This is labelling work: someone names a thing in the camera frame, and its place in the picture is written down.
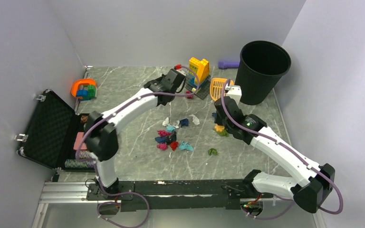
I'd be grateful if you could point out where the yellow slotted scoop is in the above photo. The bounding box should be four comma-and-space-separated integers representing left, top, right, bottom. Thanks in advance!
210, 78, 234, 131

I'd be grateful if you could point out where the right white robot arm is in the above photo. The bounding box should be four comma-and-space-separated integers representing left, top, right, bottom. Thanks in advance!
214, 96, 336, 213

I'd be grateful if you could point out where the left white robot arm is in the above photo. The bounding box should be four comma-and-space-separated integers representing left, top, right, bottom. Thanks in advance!
81, 68, 185, 200

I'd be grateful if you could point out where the large green paper scrap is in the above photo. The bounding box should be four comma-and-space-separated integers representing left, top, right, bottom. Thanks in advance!
216, 129, 229, 137

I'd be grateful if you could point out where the white paper scrap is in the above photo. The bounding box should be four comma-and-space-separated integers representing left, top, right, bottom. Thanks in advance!
190, 114, 200, 125
162, 117, 170, 127

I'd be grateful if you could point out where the dark grey brick baseplate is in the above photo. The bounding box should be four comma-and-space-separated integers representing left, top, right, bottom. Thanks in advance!
184, 73, 211, 100

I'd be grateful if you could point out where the yellow toy brick building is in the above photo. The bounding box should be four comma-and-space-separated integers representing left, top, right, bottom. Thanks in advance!
187, 57, 210, 87

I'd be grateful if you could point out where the small green paper ball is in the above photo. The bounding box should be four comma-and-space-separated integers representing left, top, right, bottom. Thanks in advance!
208, 148, 218, 156

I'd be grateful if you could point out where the crumpled navy paper scrap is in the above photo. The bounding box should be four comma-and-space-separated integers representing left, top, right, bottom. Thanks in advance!
179, 118, 189, 127

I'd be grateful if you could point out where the cyan paper scrap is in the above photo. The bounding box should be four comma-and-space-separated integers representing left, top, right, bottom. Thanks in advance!
166, 125, 176, 133

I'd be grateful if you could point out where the purple cylinder object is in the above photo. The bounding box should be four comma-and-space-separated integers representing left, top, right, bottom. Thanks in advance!
217, 60, 240, 69

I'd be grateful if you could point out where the magenta scrap near left gripper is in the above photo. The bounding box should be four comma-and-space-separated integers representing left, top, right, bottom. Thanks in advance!
157, 130, 172, 137

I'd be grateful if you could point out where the black paper scrap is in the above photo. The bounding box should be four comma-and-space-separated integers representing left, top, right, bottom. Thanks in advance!
165, 131, 177, 145

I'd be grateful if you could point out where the red paper scrap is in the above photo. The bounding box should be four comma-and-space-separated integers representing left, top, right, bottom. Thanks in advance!
169, 141, 179, 151

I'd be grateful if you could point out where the navy scrap by brush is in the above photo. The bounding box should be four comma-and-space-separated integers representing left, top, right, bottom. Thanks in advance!
154, 136, 167, 143

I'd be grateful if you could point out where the pink paper scrap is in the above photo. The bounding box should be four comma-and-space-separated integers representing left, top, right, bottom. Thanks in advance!
156, 143, 168, 151

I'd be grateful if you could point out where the black plastic trash bin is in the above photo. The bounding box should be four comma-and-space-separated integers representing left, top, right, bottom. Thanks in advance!
235, 40, 291, 105

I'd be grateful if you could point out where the orange blue green toy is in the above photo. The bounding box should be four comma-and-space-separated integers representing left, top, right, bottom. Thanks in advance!
70, 78, 97, 101

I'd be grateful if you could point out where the pink card stack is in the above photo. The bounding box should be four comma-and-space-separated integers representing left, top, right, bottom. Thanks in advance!
73, 132, 87, 151

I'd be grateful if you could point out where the black poker chip case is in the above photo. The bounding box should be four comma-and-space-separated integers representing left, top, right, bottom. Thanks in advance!
15, 89, 94, 172

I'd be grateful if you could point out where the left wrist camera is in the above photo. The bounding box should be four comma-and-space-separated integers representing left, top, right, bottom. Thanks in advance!
174, 64, 186, 76

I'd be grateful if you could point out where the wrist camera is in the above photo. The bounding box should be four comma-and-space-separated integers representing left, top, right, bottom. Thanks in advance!
225, 85, 242, 104
174, 64, 186, 76

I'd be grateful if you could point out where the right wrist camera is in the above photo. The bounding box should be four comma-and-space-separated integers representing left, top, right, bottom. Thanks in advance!
225, 85, 242, 104

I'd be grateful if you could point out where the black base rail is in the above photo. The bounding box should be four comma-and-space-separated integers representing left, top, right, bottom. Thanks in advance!
85, 179, 273, 212

